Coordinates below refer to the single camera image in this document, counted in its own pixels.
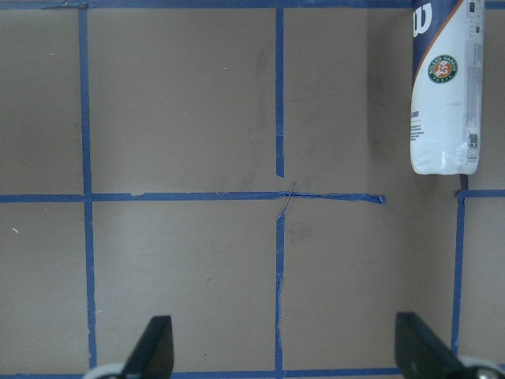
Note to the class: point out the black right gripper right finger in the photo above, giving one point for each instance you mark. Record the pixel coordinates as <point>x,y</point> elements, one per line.
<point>420,353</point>

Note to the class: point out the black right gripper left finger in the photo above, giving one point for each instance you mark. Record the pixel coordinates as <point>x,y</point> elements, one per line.
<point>153,355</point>

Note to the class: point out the white blue tennis ball can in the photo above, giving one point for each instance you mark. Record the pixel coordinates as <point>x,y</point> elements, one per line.
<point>446,102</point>

